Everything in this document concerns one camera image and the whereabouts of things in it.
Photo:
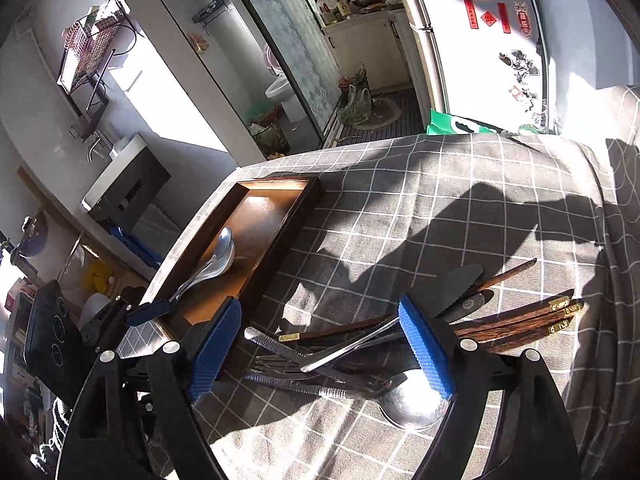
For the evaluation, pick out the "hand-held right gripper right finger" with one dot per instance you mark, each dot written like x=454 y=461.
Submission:
x=425 y=350

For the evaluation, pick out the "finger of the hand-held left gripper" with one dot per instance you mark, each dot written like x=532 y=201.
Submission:
x=147 y=311

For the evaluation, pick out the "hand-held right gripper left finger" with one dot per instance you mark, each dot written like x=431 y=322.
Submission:
x=217 y=350

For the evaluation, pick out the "dark metal fork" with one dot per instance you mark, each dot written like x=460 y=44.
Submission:
x=280 y=361

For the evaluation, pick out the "shiny smooth metal utensil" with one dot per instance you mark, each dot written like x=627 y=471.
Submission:
x=350 y=345

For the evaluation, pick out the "black serrated knife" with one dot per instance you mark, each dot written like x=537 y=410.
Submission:
x=462 y=280

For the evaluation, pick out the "smooth metal spoon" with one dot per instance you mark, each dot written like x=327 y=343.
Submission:
x=224 y=252

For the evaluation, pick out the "dark wooden chopstick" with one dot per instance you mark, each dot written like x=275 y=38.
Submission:
x=320 y=332

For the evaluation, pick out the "brown wooden tray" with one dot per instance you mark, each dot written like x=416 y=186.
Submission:
x=260 y=220

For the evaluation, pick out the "white bowl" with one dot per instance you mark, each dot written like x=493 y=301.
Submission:
x=96 y=307

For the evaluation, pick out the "yellow plastic bag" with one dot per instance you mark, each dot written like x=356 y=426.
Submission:
x=96 y=276

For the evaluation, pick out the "blue plastic crate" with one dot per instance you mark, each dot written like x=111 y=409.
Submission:
x=135 y=247

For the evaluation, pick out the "round grey object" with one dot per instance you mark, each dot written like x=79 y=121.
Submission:
x=34 y=237

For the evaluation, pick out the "white washbasin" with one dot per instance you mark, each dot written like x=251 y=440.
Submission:
x=117 y=165

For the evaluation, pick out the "grey checked tablecloth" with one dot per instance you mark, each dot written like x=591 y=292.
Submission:
x=400 y=185

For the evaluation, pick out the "metal faucet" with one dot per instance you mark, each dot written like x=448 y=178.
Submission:
x=92 y=142

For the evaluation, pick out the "trash bin green liner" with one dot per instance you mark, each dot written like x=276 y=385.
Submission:
x=267 y=132

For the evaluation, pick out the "green white plastic bag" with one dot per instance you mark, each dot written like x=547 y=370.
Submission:
x=445 y=125

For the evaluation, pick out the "plastic bag with vegetables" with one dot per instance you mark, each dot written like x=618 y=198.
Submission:
x=357 y=105

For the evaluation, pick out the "pink plastic basin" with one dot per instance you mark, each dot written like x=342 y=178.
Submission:
x=270 y=60

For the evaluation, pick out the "white refrigerator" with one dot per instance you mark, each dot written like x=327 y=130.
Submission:
x=450 y=60

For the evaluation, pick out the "white kitchen cabinet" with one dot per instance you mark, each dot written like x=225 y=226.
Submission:
x=360 y=45

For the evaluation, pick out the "frosted sliding glass door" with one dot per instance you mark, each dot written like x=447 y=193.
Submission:
x=280 y=20

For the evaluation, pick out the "group of fridge stickers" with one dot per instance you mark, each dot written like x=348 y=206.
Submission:
x=487 y=19

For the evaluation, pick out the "group of condiment bottles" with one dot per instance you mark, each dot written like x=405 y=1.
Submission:
x=332 y=10

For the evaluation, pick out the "black wok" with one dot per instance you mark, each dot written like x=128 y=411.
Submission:
x=367 y=0

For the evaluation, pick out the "small black wall shelf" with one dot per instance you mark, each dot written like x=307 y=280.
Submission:
x=207 y=12

